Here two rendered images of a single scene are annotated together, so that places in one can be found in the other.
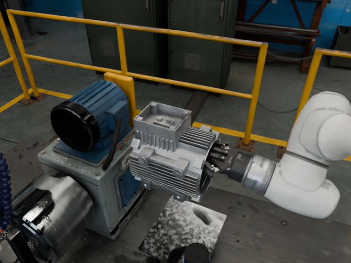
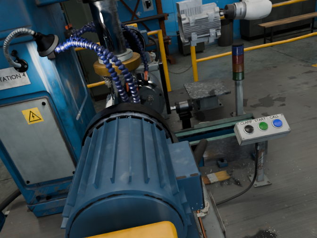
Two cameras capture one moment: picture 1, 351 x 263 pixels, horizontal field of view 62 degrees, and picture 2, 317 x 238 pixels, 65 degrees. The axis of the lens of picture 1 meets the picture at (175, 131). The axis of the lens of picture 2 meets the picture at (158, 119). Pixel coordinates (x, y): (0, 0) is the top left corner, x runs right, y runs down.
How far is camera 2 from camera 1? 1.11 m
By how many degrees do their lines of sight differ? 24
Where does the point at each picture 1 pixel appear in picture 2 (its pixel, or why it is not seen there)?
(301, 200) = (261, 5)
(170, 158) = (202, 15)
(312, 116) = not seen: outside the picture
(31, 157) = not seen: hidden behind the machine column
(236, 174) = (231, 10)
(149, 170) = (195, 26)
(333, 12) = (170, 24)
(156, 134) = (192, 6)
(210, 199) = not seen: hidden behind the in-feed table
